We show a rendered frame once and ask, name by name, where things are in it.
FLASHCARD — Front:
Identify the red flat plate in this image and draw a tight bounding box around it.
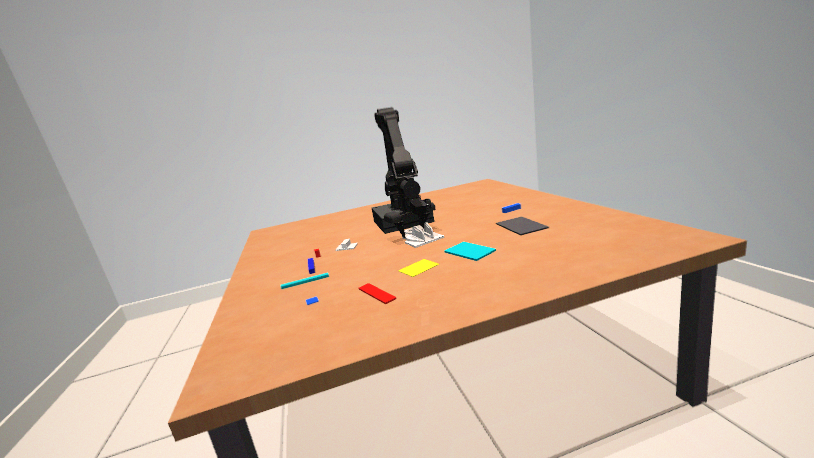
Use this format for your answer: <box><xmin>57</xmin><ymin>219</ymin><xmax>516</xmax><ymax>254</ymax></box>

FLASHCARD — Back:
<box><xmin>359</xmin><ymin>283</ymin><xmax>396</xmax><ymax>304</ymax></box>

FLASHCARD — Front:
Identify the cyan flat rectangular plate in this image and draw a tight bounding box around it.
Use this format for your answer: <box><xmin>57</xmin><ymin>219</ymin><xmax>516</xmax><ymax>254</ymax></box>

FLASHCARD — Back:
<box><xmin>444</xmin><ymin>242</ymin><xmax>496</xmax><ymax>261</ymax></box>

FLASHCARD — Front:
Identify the yellow flat rectangular plate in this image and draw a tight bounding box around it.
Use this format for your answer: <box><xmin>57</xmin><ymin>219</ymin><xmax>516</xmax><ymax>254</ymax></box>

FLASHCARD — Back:
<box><xmin>398</xmin><ymin>259</ymin><xmax>439</xmax><ymax>277</ymax></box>

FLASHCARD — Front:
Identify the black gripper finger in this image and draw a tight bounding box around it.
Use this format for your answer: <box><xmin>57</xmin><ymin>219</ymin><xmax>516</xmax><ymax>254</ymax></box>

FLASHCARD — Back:
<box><xmin>418</xmin><ymin>212</ymin><xmax>432</xmax><ymax>229</ymax></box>
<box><xmin>394</xmin><ymin>220</ymin><xmax>405</xmax><ymax>238</ymax></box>

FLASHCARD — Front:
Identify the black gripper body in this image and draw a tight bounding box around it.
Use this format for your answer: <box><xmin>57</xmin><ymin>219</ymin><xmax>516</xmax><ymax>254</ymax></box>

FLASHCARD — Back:
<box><xmin>384</xmin><ymin>195</ymin><xmax>436</xmax><ymax>224</ymax></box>

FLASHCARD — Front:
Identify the cyan long thin bar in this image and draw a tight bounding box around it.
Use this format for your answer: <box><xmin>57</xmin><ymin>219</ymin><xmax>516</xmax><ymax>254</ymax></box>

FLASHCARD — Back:
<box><xmin>280</xmin><ymin>273</ymin><xmax>329</xmax><ymax>289</ymax></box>

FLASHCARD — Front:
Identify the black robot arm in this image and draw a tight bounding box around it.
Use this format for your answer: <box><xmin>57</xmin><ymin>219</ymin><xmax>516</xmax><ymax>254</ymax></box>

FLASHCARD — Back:
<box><xmin>374</xmin><ymin>107</ymin><xmax>431</xmax><ymax>215</ymax></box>

